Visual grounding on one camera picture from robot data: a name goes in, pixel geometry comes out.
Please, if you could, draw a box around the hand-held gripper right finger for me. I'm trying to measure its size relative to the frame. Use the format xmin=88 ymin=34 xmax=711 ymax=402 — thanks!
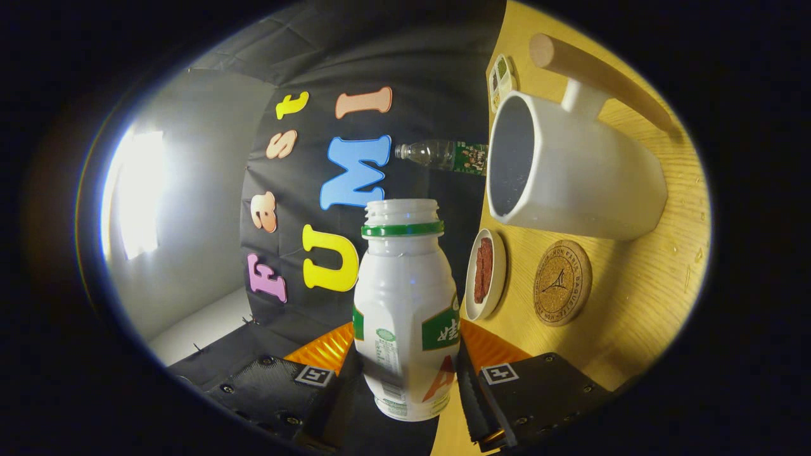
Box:
xmin=455 ymin=319 xmax=614 ymax=453

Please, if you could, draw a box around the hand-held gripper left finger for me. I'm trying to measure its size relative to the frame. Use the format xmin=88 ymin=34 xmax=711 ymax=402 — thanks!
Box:
xmin=206 ymin=322 xmax=365 ymax=453

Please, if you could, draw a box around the round cork coaster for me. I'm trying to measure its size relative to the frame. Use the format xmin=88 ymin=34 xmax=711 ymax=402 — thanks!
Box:
xmin=533 ymin=239 xmax=593 ymax=327

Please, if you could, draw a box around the white juice bottle green label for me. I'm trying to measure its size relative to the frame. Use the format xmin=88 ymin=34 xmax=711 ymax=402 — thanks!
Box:
xmin=352 ymin=198 xmax=462 ymax=422

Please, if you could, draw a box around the white cup wooden handle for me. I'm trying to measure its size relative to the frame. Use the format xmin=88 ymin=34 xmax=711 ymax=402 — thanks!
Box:
xmin=487 ymin=33 xmax=679 ymax=241

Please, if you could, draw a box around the clear plastic water bottle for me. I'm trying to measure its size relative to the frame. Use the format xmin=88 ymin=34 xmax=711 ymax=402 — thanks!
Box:
xmin=395 ymin=139 xmax=489 ymax=177

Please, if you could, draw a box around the red sausage patty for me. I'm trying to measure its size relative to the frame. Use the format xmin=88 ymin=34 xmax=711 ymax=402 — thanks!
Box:
xmin=474 ymin=253 xmax=491 ymax=305
xmin=476 ymin=237 xmax=495 ymax=295

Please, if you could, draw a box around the white round plate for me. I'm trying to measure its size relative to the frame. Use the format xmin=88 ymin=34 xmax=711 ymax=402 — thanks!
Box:
xmin=464 ymin=228 xmax=508 ymax=322

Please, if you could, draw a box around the wooden table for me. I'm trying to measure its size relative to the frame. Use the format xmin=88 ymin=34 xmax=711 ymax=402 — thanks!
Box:
xmin=431 ymin=0 xmax=712 ymax=456

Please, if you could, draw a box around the white divided snack dish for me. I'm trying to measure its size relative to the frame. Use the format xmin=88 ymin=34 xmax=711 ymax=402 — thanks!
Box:
xmin=488 ymin=54 xmax=519 ymax=115

